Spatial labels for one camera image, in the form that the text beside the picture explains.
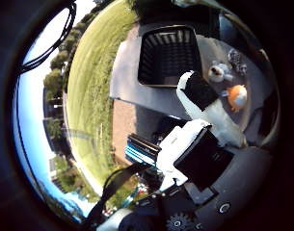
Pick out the orange white plush toy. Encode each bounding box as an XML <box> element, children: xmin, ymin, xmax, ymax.
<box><xmin>221</xmin><ymin>84</ymin><xmax>249</xmax><ymax>113</ymax></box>

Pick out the blue black equipment stack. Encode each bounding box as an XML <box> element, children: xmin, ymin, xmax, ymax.
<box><xmin>124</xmin><ymin>132</ymin><xmax>163</xmax><ymax>168</ymax></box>

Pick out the thin black looped cable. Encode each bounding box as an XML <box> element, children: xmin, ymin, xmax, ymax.
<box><xmin>16</xmin><ymin>1</ymin><xmax>78</xmax><ymax>75</ymax></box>

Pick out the black slatted plastic basket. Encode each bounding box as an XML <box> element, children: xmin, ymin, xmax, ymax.
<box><xmin>137</xmin><ymin>24</ymin><xmax>204</xmax><ymax>89</ymax></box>

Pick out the thick black cable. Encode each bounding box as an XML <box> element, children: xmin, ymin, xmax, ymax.
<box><xmin>87</xmin><ymin>163</ymin><xmax>149</xmax><ymax>229</ymax></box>

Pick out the grey white plush toy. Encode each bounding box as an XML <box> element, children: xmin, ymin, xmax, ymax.
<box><xmin>206</xmin><ymin>62</ymin><xmax>235</xmax><ymax>84</ymax></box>

